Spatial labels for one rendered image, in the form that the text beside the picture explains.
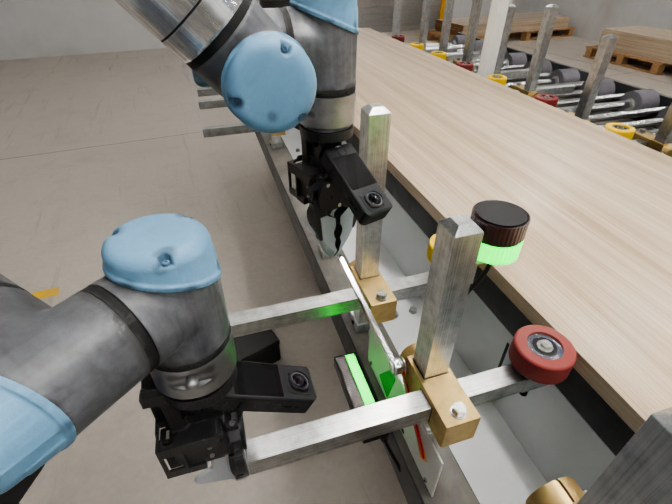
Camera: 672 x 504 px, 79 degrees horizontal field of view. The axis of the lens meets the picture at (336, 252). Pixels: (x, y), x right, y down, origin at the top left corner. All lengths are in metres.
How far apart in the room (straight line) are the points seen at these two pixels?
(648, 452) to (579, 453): 0.43
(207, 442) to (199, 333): 0.15
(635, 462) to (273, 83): 0.36
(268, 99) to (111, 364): 0.22
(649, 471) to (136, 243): 0.36
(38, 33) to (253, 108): 7.73
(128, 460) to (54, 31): 7.04
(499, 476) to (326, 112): 0.65
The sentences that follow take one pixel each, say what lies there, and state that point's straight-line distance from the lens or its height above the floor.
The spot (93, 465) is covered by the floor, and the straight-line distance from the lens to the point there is 1.68.
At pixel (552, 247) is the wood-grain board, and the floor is 0.90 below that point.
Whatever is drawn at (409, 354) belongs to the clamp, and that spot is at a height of 0.86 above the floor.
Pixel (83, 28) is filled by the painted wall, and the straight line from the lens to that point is 7.95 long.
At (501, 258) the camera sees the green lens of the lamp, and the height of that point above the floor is 1.07.
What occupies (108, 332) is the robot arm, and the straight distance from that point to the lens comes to 0.29.
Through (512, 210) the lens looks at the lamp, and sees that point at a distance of 0.48.
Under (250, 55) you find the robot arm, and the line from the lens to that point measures 0.33.
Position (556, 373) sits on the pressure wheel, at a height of 0.90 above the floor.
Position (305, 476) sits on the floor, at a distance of 1.47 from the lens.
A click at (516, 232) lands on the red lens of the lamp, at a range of 0.46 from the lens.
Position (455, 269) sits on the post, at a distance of 0.46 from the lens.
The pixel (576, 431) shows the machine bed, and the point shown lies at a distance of 0.74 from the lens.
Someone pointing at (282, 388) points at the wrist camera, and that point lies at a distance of 0.45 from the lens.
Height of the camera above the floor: 1.34
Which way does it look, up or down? 37 degrees down
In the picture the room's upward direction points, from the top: straight up
